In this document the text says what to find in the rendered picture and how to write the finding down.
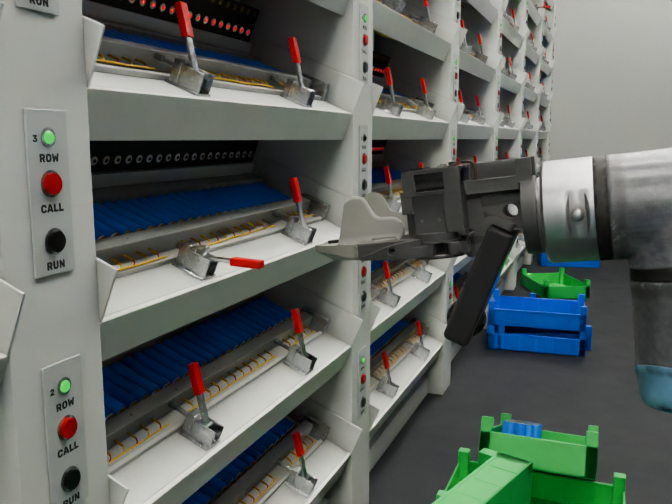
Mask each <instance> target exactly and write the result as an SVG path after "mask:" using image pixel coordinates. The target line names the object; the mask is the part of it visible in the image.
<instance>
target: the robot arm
mask: <svg viewBox="0 0 672 504"><path fill-rule="evenodd" d="M459 163H469V164H461V165H457V164H459ZM401 181H402V190H403V193H400V198H401V207H402V212H394V211H392V210H391V209H390V208H389V206H388V204H387V203H386V201H385V199H384V197H383V196H382V195H381V194H380V193H377V192H371V193H369V194H367V195H366V196H365V197H364V198H362V197H359V196H354V197H350V198H349V199H347V200H346V202H345V203H344V207H343V214H342V222H341V229H340V237H339V239H334V240H329V241H328V244H320V245H315V249H316V252H318V253H320V254H322V255H325V256H327V257H329V258H331V259H333V260H360V261H377V260H400V259H411V258H416V259H418V260H435V259H445V258H454V257H460V256H463V255H465V254H466V255H467V256H469V257H475V256H476V257H475V259H474V261H473V264H472V266H471V269H470V271H469V273H468V276H467V278H466V281H465V283H464V285H463V288H462V290H461V293H460V295H459V297H458V300H457V301H455V302H454V303H453V304H452V305H451V306H450V307H449V309H448V312H447V317H446V318H447V326H446V329H445V331H444V337H445V338H446V339H447V340H450V341H452V342H454V343H456V344H458V345H460V346H467V345H468V344H469V342H470V340H471V339H472V337H473V336H476V335H477V334H479V333H480V332H481V331H482V330H483V328H484V326H485V324H486V312H485V310H486V307H487V305H488V303H489V300H490V298H491V296H492V293H493V291H494V289H495V287H496V284H497V282H498V280H499V277H500V275H501V273H502V270H503V268H504V266H505V263H506V261H507V259H508V256H509V254H510V252H511V250H512V247H513V245H514V243H515V240H516V238H517V236H518V233H519V231H518V230H523V236H524V241H525V246H526V250H527V252H528V254H536V253H544V252H546V255H547V258H548V260H549V261H550V262H551V263H562V262H578V261H595V260H601V261H605V260H623V259H628V261H629V269H630V284H631V297H632V311H633V324H634V337H635V350H636V363H637V365H636V366H634V370H635V372H636V373H637V375H638V384H639V392H640V396H641V398H642V400H643V401H644V402H645V403H646V404H647V405H648V406H650V407H652V408H654V409H656V410H659V411H663V412H667V413H672V148H664V149H655V150H646V151H637V152H629V153H620V154H611V155H603V156H595V157H592V156H588V157H579V158H571V159H562V160H553V161H545V162H543V163H542V165H541V166H540V173H539V174H536V169H535V157H534V156H530V157H522V158H513V159H505V160H496V161H488V162H479V163H474V162H473V161H468V160H463V161H456V162H455V161H453V162H448V165H447V164H441V165H438V166H437V167H435V168H430V167H422V168H414V169H411V171H409V172H401ZM509 204H514V205H515V206H516V207H517V209H518V213H517V215H513V214H511V213H509V211H508V205H509ZM405 230H408V231H409V232H405Z"/></svg>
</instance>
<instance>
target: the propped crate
mask: <svg viewBox="0 0 672 504"><path fill-rule="evenodd" d="M511 416H512V415H511V414H508V413H502V414H501V425H497V426H493V425H494V417H489V416H482V420H481V431H480V442H479V451H480V450H482V449H483V448H487V449H490V450H493V451H497V452H500V453H504V454H507V455H510V456H514V457H517V458H520V459H524V460H527V461H530V462H533V466H532V470H536V471H542V472H548V473H554V474H560V475H566V476H572V477H578V478H584V479H590V480H596V473H597V457H598V434H599V433H598V429H599V427H598V426H594V425H589V426H588V431H586V436H579V435H572V434H565V433H558V432H552V431H545V430H541V439H539V438H532V437H525V436H519V435H512V434H505V433H502V427H503V421H505V420H507V419H508V420H510V419H511Z"/></svg>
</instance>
